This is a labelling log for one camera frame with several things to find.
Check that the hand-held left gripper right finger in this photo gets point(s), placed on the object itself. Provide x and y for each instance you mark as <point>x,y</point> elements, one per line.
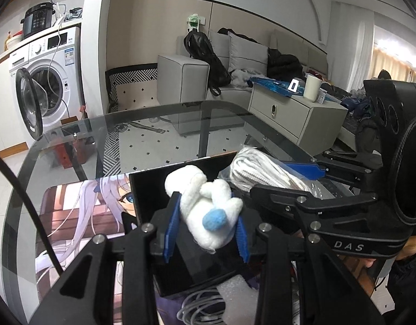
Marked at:
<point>243,243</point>

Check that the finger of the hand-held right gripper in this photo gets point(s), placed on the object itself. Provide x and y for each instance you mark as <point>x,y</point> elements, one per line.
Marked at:
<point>304,171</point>
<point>279,196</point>

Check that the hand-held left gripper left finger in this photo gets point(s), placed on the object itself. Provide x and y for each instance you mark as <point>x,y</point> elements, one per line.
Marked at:
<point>169,238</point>

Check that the white plush toy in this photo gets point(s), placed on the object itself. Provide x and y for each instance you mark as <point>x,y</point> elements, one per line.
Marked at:
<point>201,210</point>

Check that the black cardboard box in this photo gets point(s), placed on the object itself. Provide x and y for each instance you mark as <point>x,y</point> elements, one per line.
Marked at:
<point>150,189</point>

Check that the person's right hand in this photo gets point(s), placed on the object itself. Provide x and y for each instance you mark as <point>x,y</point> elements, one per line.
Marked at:
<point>412,247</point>

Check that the white foam piece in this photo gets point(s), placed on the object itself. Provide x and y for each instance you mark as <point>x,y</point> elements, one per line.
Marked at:
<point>238,291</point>

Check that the grey drawer cabinet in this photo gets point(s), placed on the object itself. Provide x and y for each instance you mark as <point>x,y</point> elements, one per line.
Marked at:
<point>289,115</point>

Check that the pile of dark clothes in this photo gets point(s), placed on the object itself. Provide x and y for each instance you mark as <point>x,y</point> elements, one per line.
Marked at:
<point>360,115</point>

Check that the white cup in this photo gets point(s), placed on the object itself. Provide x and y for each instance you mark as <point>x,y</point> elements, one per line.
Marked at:
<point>312,88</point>

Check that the small white card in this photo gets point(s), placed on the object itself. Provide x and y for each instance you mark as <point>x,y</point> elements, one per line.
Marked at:
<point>293,85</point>

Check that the blue plastic packet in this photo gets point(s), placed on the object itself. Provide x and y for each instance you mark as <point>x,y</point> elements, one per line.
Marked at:
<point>272,84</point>

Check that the printed desk mat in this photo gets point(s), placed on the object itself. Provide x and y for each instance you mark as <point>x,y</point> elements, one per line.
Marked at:
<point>75,216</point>

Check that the black jacket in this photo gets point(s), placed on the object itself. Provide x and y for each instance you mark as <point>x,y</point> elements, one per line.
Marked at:
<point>284,64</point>

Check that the grey white cloth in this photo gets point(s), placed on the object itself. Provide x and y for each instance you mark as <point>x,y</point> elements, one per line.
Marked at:
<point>243,78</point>

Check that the beige curtain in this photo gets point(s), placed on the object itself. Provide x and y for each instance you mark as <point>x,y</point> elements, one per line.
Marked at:
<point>394,61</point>

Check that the large grey pillow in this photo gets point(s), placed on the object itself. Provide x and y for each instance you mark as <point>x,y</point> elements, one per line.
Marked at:
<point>248,54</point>

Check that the grey sofa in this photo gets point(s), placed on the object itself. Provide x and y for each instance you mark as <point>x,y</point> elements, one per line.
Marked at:
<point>184,84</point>

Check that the small grey pillow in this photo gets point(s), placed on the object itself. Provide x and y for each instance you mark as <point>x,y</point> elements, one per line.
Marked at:
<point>218,44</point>

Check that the black backpack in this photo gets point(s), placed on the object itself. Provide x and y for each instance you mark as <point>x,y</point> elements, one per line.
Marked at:
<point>201,47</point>

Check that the black white patterned rug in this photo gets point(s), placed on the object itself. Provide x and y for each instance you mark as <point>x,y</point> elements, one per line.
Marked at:
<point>133,74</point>

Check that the white washing machine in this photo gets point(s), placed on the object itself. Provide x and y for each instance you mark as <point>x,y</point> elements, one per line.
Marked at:
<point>65,84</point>

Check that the white bowl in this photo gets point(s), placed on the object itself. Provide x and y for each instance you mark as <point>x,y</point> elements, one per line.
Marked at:
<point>14,41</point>

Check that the black pressure cooker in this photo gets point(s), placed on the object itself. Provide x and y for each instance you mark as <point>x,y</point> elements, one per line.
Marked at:
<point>38,20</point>

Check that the green white wall holder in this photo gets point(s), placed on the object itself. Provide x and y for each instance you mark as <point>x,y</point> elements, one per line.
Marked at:
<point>193,22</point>

